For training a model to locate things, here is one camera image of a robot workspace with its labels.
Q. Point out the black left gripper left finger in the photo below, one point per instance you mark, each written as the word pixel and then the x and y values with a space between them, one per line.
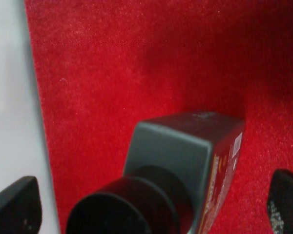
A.
pixel 21 207

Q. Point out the red velvet tablecloth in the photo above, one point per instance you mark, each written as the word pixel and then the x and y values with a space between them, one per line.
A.
pixel 104 65

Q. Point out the dark grey pump bottle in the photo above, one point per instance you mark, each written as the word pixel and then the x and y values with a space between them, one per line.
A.
pixel 176 178

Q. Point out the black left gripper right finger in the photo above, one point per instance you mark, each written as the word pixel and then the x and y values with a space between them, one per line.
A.
pixel 280 202

